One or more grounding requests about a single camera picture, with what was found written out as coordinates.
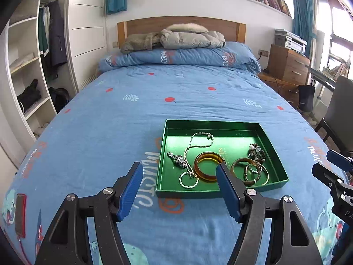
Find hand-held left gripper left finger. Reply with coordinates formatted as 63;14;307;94
34;161;144;265

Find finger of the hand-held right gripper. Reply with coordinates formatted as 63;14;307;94
312;162;348;192
327;150;353;172

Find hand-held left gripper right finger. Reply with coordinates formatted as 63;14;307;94
216;163;323;265

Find thin brown bangle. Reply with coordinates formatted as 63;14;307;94
231;157;269;186

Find beaded bracelet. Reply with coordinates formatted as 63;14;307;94
247;143;267;162

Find silver rope necklace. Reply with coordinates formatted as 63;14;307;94
182;132;215;178

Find green tray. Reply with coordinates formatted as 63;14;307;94
155;119;289;199

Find thin silver bangles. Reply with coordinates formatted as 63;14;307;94
244;163;262;183

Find thick amber bangle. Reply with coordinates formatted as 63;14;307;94
193;152;225;183

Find grey chair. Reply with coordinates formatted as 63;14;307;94
314;75;353;155

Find small twisted silver bangle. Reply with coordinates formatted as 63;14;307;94
179;171;199;189

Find blue cartoon bedsheet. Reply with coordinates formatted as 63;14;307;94
0;69;351;265

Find black tote bag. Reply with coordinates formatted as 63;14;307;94
298;85;315;112

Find glass desk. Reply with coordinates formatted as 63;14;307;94
306;65;337;89

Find wooden nightstand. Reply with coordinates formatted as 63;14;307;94
258;72;300;108

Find wooden drawer cabinet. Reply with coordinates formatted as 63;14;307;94
269;44;311;82

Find white printer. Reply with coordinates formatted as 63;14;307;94
274;29;307;54

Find window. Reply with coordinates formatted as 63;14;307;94
317;0;353;78

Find black folded clothing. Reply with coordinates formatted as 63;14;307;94
17;79;42;111

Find blue pillow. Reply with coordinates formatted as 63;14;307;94
98;41;261;74

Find olive fleece jacket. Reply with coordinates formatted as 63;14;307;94
120;32;162;54

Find grey down jacket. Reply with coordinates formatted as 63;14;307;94
160;23;227;49

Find wooden headboard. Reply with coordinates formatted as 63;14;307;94
117;17;246;47

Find light folded cloth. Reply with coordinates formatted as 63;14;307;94
9;52;39;71

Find hanging dark clothes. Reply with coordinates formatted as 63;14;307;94
38;0;68;82

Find white open wardrobe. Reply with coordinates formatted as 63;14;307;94
0;0;78;144

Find red smartphone with strap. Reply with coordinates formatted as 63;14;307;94
14;194;32;264

